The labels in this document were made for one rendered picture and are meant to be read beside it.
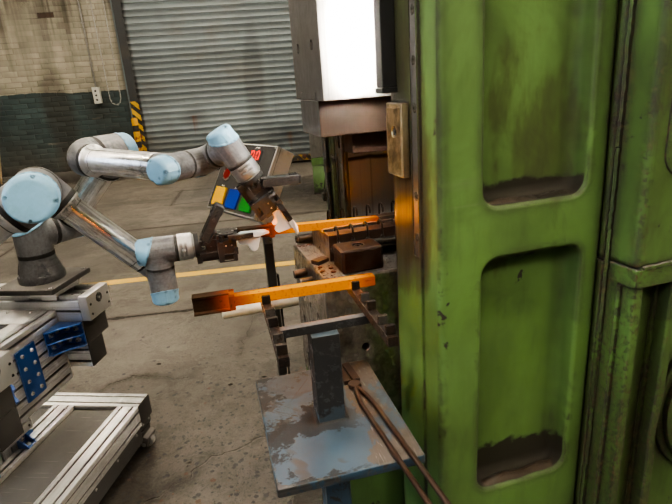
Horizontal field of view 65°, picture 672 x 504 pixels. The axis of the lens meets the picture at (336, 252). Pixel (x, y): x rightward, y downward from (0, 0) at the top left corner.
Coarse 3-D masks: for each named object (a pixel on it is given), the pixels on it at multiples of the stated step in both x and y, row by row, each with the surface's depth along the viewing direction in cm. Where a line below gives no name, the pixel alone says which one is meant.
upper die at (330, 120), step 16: (384, 96) 143; (304, 112) 154; (320, 112) 139; (336, 112) 140; (352, 112) 142; (368, 112) 143; (384, 112) 144; (304, 128) 157; (320, 128) 140; (336, 128) 142; (352, 128) 143; (368, 128) 144; (384, 128) 146
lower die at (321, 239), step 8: (352, 224) 157; (360, 224) 157; (368, 224) 158; (376, 224) 158; (384, 224) 157; (392, 224) 157; (312, 232) 169; (320, 232) 158; (328, 232) 153; (336, 232) 153; (344, 232) 152; (360, 232) 152; (376, 232) 154; (384, 232) 155; (392, 232) 156; (320, 240) 160; (328, 240) 151; (336, 240) 151; (344, 240) 152; (320, 248) 162; (328, 248) 152; (384, 248) 156; (392, 248) 157; (328, 256) 154
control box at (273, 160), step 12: (252, 144) 200; (264, 156) 192; (276, 156) 189; (288, 156) 192; (264, 168) 190; (276, 168) 190; (288, 168) 193; (216, 180) 211; (228, 180) 205; (228, 192) 203; (276, 192) 192; (240, 216) 197; (252, 216) 188
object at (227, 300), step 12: (348, 276) 125; (360, 276) 124; (372, 276) 124; (264, 288) 121; (276, 288) 121; (288, 288) 120; (300, 288) 120; (312, 288) 121; (324, 288) 122; (336, 288) 122; (348, 288) 123; (192, 300) 117; (204, 300) 117; (216, 300) 118; (228, 300) 118; (240, 300) 118; (252, 300) 119; (204, 312) 118; (216, 312) 118
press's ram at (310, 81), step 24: (288, 0) 151; (312, 0) 129; (336, 0) 127; (360, 0) 129; (312, 24) 132; (336, 24) 129; (360, 24) 131; (312, 48) 136; (336, 48) 131; (360, 48) 132; (312, 72) 139; (336, 72) 132; (360, 72) 134; (312, 96) 143; (336, 96) 134; (360, 96) 136
